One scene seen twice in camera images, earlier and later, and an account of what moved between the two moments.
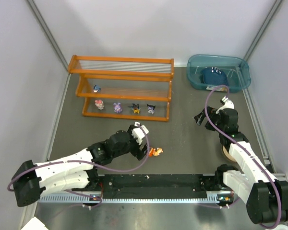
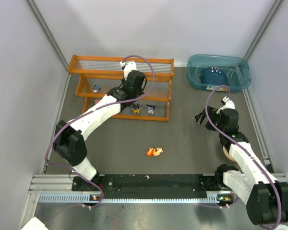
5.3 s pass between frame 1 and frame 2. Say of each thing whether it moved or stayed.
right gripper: stayed
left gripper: moved
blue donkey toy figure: stayed
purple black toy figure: stayed
